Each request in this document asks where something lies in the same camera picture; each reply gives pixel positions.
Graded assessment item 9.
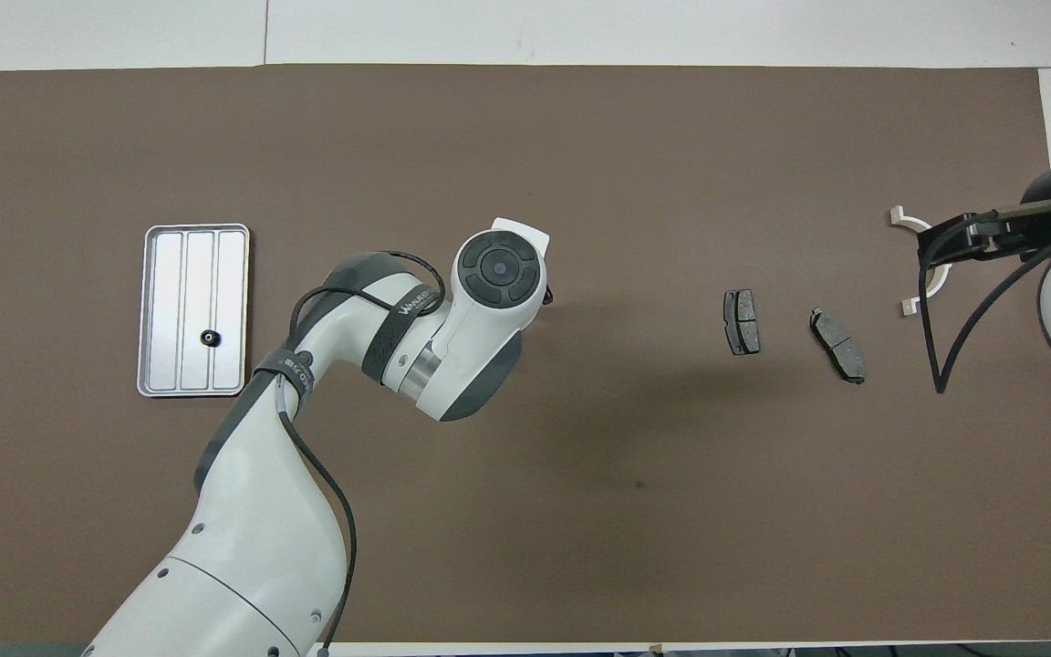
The brown table mat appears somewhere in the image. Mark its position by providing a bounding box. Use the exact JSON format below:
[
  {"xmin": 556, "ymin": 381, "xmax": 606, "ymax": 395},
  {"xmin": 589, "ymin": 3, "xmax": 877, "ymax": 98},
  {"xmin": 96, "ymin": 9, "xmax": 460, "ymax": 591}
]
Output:
[{"xmin": 0, "ymin": 64, "xmax": 1051, "ymax": 644}]

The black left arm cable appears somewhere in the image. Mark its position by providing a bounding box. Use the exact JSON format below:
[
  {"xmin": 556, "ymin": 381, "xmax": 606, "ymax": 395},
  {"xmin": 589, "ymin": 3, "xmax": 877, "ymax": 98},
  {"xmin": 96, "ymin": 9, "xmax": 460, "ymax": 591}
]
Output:
[{"xmin": 275, "ymin": 251, "xmax": 447, "ymax": 657}]

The silver metal tray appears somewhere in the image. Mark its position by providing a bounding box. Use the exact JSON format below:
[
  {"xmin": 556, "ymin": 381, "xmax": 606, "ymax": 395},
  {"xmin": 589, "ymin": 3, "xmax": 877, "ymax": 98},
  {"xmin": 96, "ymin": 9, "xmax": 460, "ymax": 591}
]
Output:
[{"xmin": 136, "ymin": 224, "xmax": 251, "ymax": 398}]

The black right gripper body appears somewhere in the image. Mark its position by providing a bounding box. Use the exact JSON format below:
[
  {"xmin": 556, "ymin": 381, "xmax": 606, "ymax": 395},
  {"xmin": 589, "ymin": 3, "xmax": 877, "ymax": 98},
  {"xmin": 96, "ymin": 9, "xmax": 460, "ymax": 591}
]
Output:
[{"xmin": 973, "ymin": 203, "xmax": 1051, "ymax": 258}]

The long dark brake pad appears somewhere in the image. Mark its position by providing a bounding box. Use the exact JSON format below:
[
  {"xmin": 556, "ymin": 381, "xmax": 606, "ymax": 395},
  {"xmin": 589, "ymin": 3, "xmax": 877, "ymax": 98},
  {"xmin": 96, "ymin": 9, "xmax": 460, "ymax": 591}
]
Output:
[{"xmin": 808, "ymin": 308, "xmax": 867, "ymax": 385}]

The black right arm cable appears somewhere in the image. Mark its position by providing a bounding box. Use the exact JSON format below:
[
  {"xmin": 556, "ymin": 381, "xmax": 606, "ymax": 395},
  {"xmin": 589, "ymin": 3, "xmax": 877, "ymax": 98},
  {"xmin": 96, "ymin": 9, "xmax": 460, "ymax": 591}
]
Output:
[{"xmin": 918, "ymin": 219, "xmax": 1051, "ymax": 395}]

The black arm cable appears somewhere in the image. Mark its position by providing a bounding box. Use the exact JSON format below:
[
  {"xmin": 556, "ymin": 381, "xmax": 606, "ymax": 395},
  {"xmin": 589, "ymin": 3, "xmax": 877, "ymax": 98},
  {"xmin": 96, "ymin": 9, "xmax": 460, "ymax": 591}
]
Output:
[
  {"xmin": 275, "ymin": 251, "xmax": 447, "ymax": 657},
  {"xmin": 918, "ymin": 219, "xmax": 1051, "ymax": 395}
]

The short dark brake pad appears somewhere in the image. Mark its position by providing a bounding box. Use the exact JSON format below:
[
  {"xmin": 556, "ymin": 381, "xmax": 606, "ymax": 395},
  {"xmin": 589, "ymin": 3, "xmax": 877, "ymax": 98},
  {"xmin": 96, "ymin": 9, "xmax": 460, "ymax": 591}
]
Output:
[{"xmin": 723, "ymin": 289, "xmax": 761, "ymax": 357}]

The white curved plastic bracket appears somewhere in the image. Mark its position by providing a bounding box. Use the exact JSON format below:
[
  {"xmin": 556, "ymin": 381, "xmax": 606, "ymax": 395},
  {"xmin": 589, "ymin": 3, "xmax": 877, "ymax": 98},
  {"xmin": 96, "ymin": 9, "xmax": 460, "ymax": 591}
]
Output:
[{"xmin": 889, "ymin": 206, "xmax": 953, "ymax": 317}]

